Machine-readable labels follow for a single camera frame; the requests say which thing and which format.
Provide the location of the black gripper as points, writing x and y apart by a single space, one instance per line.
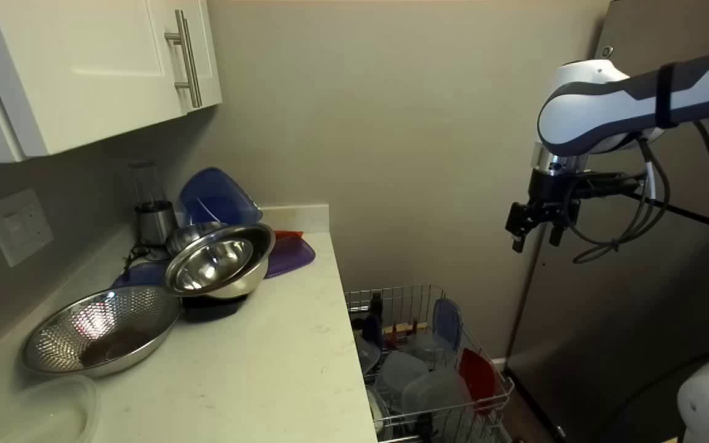
552 193

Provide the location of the red-orange lid in rack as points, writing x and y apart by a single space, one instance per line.
479 381

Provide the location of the purple plastic lid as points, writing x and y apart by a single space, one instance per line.
292 258

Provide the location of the red lid on counter stack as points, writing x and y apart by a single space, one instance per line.
286 237

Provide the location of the steel refrigerator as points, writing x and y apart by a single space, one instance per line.
642 312

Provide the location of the wooden spatula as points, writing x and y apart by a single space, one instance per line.
407 329

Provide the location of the dark bottle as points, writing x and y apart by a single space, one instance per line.
367 318

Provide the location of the large clear plastic container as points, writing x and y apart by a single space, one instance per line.
409 386

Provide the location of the blue plastic bowl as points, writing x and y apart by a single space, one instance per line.
217 200

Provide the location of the shiny steel mixing bowl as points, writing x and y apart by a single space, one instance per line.
217 265

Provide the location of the blender with steel base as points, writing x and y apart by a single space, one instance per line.
154 221

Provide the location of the steel mesh colander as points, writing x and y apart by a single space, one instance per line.
103 330

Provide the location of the clear plastic tub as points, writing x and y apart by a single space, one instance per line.
26 414

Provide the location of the white wall cabinet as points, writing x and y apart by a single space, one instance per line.
84 65

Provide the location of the white wall outlet plate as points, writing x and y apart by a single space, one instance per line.
16 227

